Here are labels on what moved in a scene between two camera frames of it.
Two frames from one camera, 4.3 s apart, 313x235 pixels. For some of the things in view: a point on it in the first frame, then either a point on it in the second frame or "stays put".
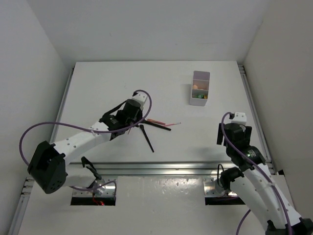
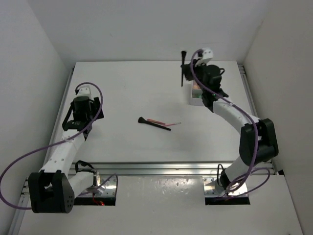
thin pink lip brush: (172, 124) stays put
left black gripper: (139, 114) → (97, 109)
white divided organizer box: (200, 88) stays put
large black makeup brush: (158, 126) stays put
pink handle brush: (156, 121) stays put
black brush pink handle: (142, 127) → (184, 53)
